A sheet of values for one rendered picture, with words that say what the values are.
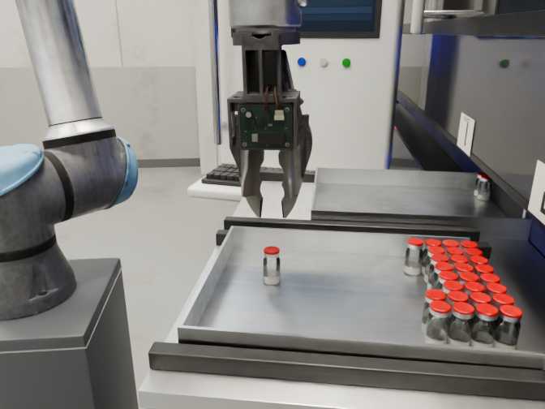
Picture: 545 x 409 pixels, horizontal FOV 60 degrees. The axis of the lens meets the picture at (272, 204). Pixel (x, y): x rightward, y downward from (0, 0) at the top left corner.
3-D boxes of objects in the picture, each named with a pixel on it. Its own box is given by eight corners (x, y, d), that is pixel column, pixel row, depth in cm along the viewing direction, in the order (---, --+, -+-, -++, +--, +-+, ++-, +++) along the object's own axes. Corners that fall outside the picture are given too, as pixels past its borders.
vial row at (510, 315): (470, 271, 64) (475, 240, 63) (518, 356, 47) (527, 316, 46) (453, 270, 64) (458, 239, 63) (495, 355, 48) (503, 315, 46)
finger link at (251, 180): (228, 228, 54) (233, 149, 51) (238, 209, 60) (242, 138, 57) (255, 231, 54) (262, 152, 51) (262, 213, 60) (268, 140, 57)
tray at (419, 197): (479, 188, 99) (482, 172, 97) (528, 240, 74) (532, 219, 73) (315, 182, 102) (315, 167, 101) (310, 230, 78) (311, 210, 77)
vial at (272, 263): (281, 277, 63) (281, 247, 61) (279, 286, 61) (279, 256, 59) (264, 277, 63) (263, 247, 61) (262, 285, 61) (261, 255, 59)
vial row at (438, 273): (435, 269, 65) (439, 238, 63) (471, 353, 48) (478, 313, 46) (419, 269, 65) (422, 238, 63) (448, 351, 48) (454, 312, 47)
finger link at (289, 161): (279, 232, 54) (268, 152, 51) (284, 213, 59) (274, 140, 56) (306, 230, 53) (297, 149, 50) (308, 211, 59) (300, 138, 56)
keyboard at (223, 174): (358, 181, 129) (358, 172, 128) (351, 197, 116) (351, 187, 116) (221, 170, 140) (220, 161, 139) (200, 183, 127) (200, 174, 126)
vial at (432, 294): (439, 325, 52) (444, 289, 51) (444, 337, 50) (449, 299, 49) (418, 324, 53) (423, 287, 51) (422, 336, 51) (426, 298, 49)
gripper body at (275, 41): (226, 155, 50) (220, 32, 46) (241, 138, 58) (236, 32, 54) (299, 156, 49) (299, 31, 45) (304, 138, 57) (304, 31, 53)
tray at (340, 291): (465, 260, 68) (469, 237, 67) (538, 386, 44) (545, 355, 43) (232, 247, 72) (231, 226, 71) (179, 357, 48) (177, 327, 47)
